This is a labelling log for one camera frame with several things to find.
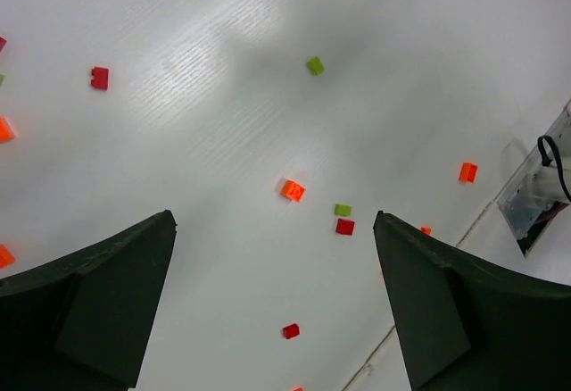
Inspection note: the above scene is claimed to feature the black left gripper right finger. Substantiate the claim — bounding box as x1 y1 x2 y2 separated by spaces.
374 212 570 390

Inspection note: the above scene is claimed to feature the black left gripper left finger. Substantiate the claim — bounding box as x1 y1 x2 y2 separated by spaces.
1 210 177 390

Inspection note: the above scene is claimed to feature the orange small lego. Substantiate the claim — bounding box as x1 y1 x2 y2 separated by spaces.
0 244 15 269

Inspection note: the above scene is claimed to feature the orange lego by wedge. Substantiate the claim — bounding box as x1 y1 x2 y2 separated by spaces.
459 162 478 184

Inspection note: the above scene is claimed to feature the dark red lego centre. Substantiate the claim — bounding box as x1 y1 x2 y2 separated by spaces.
335 218 355 236

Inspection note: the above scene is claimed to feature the dark red lego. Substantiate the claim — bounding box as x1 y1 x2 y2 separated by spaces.
281 323 300 340
90 66 110 91
335 218 355 236

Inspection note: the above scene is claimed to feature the lime green lego centre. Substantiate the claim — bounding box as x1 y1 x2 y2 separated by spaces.
334 204 352 217

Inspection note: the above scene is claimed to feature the lime green lego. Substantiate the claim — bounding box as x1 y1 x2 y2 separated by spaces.
306 56 325 76
334 204 352 217

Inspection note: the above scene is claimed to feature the dark red lego bottom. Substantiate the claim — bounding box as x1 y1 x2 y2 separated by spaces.
281 323 300 340

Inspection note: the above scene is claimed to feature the orange two-by-two lego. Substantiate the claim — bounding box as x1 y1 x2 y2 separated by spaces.
0 116 16 144

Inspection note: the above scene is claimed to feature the orange lego middle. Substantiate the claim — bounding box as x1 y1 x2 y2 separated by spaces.
280 179 306 203

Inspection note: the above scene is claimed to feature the dark red lego upper right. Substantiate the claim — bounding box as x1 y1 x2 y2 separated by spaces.
90 66 110 91

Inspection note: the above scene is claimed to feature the lime green lego middle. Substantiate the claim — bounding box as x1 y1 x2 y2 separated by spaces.
306 56 325 76

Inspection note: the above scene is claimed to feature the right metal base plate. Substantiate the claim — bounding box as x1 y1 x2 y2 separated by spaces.
497 104 570 255

